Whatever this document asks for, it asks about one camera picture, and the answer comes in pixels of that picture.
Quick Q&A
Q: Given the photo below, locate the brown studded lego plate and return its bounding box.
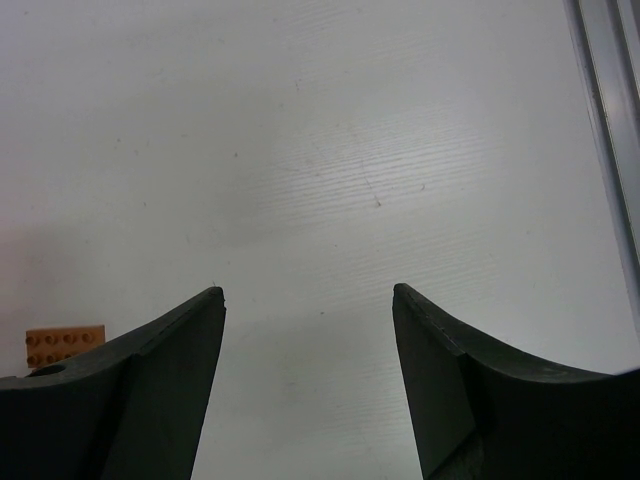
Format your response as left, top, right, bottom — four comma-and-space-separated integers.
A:
25, 325, 106, 369

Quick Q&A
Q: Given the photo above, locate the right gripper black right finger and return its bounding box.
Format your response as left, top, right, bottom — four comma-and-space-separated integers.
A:
392, 284, 639, 479

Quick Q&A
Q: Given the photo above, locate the aluminium rail right side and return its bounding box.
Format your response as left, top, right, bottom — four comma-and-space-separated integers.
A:
564, 0, 639, 326

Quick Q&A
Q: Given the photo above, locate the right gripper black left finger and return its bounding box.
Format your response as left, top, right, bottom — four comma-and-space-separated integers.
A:
1, 287, 226, 479

